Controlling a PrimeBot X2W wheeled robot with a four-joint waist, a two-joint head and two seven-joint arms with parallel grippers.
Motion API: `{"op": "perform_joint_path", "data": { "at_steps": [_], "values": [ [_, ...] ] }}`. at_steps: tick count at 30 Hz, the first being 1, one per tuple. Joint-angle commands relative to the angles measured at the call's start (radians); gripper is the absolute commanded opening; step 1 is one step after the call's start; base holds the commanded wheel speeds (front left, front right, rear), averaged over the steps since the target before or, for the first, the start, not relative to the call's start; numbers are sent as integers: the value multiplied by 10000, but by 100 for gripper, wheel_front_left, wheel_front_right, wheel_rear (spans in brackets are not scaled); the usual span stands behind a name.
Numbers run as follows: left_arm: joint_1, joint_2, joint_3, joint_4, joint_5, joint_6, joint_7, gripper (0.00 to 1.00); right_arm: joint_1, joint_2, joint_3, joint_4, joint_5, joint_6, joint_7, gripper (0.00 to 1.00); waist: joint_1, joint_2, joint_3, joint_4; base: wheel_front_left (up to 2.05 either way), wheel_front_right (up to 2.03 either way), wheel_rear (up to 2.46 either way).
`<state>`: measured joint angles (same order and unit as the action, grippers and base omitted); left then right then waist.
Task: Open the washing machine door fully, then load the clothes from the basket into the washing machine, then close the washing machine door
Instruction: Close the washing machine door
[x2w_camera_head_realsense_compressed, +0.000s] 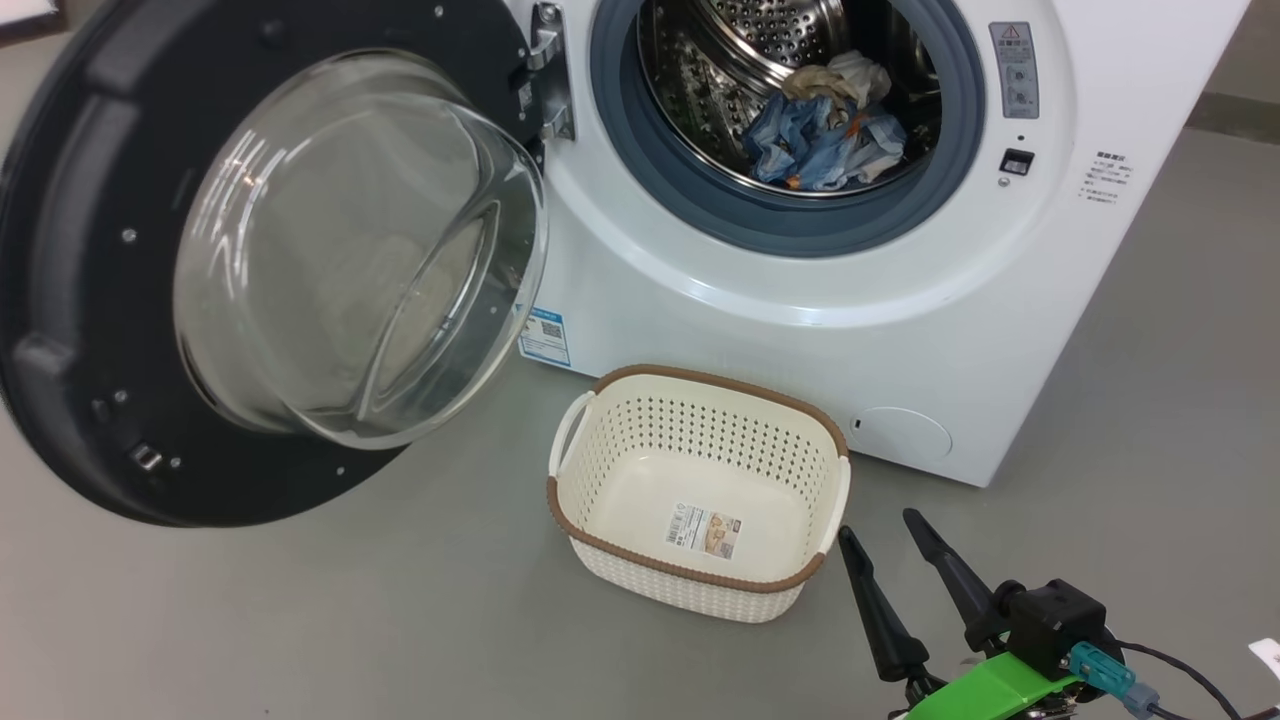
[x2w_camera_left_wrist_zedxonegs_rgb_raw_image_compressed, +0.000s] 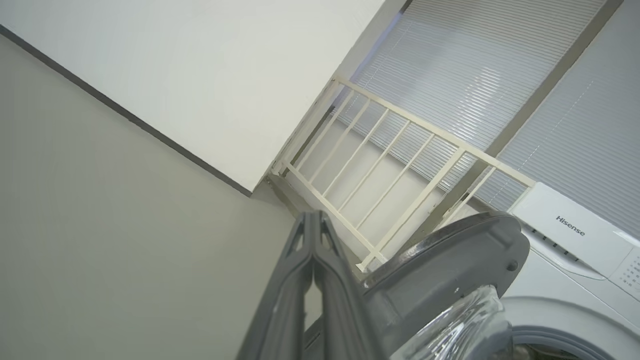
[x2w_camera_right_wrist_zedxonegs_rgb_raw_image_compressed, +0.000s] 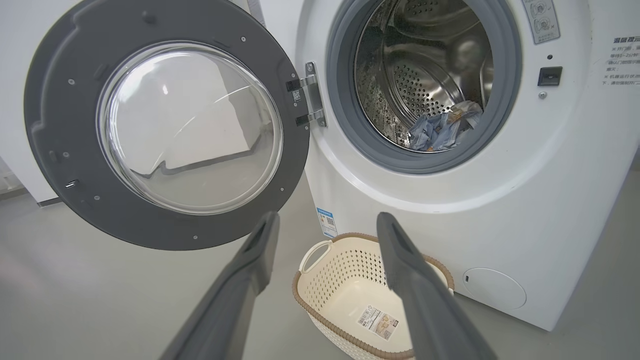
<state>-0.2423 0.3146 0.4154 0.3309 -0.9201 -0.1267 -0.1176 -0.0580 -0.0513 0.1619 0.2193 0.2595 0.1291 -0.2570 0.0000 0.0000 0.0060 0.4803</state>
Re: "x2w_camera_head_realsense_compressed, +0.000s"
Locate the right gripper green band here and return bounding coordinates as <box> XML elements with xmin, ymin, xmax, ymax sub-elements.
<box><xmin>838</xmin><ymin>508</ymin><xmax>1086</xmax><ymax>720</ymax></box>

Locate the cream white garment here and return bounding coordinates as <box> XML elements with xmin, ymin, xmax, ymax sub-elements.
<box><xmin>780</xmin><ymin>50</ymin><xmax>893</xmax><ymax>109</ymax></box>

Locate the dark round washing machine door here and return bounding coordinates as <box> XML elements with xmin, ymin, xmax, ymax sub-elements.
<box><xmin>0</xmin><ymin>0</ymin><xmax>551</xmax><ymax>529</ymax></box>

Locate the basket product label sticker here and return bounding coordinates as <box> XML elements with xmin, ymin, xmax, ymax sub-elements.
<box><xmin>664</xmin><ymin>502</ymin><xmax>743</xmax><ymax>559</ymax></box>

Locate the cream perforated laundry basket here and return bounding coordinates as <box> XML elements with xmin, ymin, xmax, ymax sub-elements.
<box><xmin>545</xmin><ymin>364</ymin><xmax>853</xmax><ymax>625</ymax></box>

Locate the white front-load washing machine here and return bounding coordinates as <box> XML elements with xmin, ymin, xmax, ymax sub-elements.
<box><xmin>500</xmin><ymin>0</ymin><xmax>1251</xmax><ymax>489</ymax></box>

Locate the grey rubber door gasket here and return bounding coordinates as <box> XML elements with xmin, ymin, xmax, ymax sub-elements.
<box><xmin>588</xmin><ymin>0</ymin><xmax>988</xmax><ymax>259</ymax></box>

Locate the metal door hinge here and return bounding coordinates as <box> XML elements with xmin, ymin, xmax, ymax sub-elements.
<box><xmin>520</xmin><ymin>2</ymin><xmax>576</xmax><ymax>141</ymax></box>

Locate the round white filter cover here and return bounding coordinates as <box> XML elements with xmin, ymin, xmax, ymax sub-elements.
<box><xmin>858</xmin><ymin>405</ymin><xmax>953</xmax><ymax>466</ymax></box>

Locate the blue energy label sticker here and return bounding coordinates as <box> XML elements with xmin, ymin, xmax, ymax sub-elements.
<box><xmin>518</xmin><ymin>307</ymin><xmax>572</xmax><ymax>368</ymax></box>

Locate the grey warning label sticker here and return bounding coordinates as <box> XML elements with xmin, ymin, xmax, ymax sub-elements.
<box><xmin>989</xmin><ymin>21</ymin><xmax>1041</xmax><ymax>120</ymax></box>

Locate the teal cable connector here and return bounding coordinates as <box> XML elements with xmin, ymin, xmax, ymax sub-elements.
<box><xmin>1068</xmin><ymin>642</ymin><xmax>1161</xmax><ymax>716</ymax></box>

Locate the thin black camera cable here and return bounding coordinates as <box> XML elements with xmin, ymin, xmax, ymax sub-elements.
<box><xmin>1115</xmin><ymin>640</ymin><xmax>1246</xmax><ymax>720</ymax></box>

